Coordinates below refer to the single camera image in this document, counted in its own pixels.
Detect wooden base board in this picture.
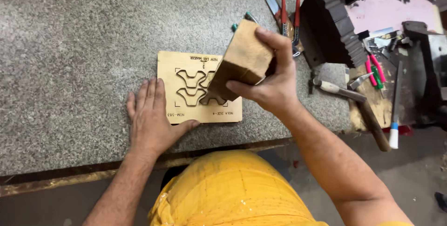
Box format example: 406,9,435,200
348,62,399,132

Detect black ridged metal block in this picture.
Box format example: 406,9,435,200
300,0,369,69

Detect person's yellow shirt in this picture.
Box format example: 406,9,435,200
148,150,413,226

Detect dark metal machine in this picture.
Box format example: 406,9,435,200
402,21,447,129

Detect wooden-handled hammer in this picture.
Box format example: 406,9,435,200
313,72,392,152

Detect plywood die board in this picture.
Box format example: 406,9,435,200
157,51,243,125

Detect wooden block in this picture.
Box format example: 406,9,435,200
207,19,275,101

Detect green-handled tool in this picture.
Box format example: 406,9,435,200
371,65,385,98

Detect file with white handle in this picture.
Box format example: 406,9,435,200
389,61,403,150

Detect red-handled pliers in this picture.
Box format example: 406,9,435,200
279,0,304,57

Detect person's right hand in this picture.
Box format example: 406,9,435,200
226,27,301,115

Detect pile of metal scraps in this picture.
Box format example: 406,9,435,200
357,27,413,59

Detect teal-handled tool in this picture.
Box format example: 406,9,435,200
231,12,260,32

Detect person's left hand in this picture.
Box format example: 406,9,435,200
126,77,200,157

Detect pink-handled pliers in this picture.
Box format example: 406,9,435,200
365,54,386,87

